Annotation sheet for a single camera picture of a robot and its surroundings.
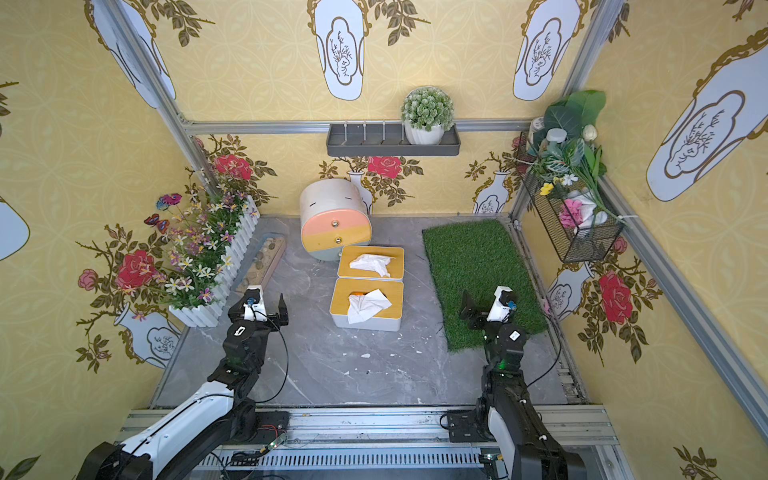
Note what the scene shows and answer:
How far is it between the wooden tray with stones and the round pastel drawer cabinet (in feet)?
0.51

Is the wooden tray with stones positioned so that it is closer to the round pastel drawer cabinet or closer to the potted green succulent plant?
the round pastel drawer cabinet

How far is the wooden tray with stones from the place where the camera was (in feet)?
3.34
